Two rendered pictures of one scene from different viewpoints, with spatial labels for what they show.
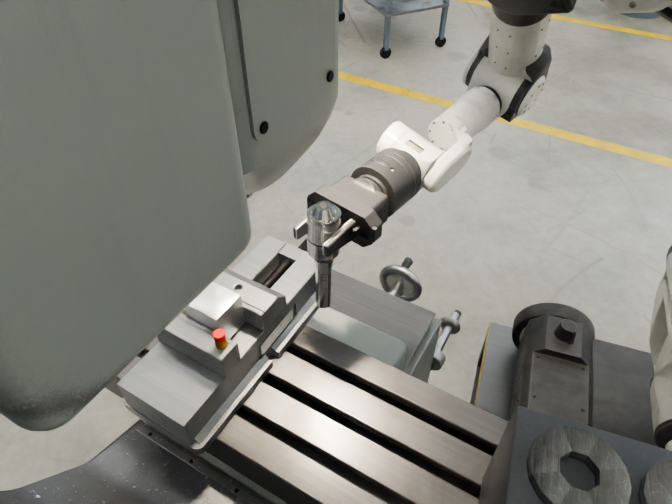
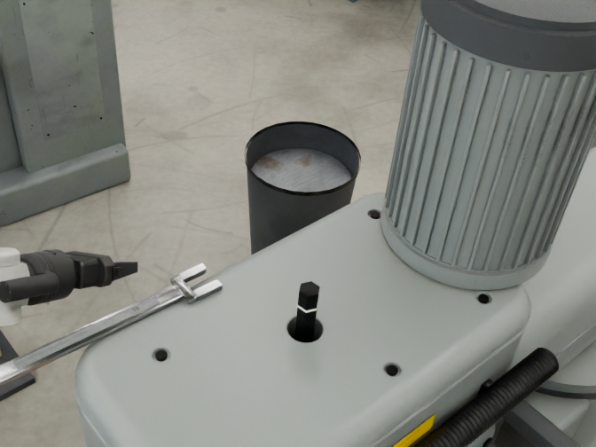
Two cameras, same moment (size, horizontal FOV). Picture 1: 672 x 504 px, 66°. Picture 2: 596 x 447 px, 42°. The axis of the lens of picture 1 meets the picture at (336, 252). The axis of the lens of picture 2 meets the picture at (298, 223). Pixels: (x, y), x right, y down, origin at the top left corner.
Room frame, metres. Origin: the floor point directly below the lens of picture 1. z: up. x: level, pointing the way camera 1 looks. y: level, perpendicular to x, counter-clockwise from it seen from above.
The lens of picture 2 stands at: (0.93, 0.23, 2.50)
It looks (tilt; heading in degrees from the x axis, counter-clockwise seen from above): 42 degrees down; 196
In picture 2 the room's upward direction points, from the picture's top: 5 degrees clockwise
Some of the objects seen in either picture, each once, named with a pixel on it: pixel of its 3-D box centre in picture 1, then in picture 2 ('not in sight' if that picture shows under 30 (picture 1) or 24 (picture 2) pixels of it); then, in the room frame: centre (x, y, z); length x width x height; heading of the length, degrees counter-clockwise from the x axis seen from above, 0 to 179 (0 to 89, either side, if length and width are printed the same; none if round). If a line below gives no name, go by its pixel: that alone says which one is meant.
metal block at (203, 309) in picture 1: (215, 312); not in sight; (0.47, 0.17, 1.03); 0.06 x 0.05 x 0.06; 59
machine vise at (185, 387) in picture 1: (233, 320); not in sight; (0.50, 0.16, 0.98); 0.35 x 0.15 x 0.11; 149
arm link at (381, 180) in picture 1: (364, 200); not in sight; (0.61, -0.04, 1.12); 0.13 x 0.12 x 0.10; 50
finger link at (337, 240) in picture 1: (341, 240); not in sight; (0.52, -0.01, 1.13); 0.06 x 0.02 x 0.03; 140
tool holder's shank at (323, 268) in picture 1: (323, 277); not in sight; (0.54, 0.02, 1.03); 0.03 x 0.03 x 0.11
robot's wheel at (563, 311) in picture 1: (552, 334); not in sight; (0.83, -0.57, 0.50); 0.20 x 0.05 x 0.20; 71
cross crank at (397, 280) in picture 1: (394, 292); not in sight; (0.86, -0.15, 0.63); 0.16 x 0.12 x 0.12; 150
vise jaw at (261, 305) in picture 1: (241, 294); not in sight; (0.52, 0.14, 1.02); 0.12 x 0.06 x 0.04; 59
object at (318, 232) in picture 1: (323, 229); not in sight; (0.54, 0.02, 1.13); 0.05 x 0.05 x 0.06
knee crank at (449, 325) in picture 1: (444, 336); not in sight; (0.82, -0.28, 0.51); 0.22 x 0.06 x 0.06; 150
